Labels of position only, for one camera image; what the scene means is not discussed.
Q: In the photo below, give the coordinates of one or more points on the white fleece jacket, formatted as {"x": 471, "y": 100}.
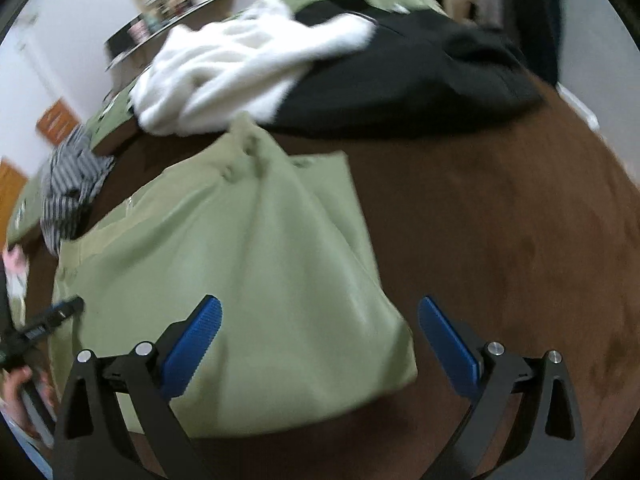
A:
{"x": 200, "y": 75}

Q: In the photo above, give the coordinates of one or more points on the grey striped shirt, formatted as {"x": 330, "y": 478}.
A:
{"x": 70, "y": 185}

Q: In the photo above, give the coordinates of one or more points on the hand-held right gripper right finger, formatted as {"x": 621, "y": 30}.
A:
{"x": 450, "y": 345}

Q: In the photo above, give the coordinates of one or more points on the pink cloth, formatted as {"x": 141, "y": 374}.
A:
{"x": 12, "y": 262}

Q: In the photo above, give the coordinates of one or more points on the wooden bed headboard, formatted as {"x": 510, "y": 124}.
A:
{"x": 10, "y": 180}

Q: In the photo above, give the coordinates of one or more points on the green zip jacket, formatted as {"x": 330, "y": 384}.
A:
{"x": 250, "y": 285}

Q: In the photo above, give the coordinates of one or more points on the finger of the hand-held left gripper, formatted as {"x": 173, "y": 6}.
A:
{"x": 57, "y": 312}

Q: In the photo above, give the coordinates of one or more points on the white desk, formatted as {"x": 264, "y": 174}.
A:
{"x": 120, "y": 60}

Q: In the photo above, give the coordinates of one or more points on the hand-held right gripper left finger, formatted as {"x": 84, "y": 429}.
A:
{"x": 192, "y": 345}

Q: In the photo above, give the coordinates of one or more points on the black garment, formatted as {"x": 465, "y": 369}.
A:
{"x": 425, "y": 85}

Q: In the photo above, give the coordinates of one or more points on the navy hanging jacket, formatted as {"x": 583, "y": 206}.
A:
{"x": 535, "y": 20}

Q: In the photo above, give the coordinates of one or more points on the person's left hand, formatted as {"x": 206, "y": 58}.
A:
{"x": 22, "y": 400}

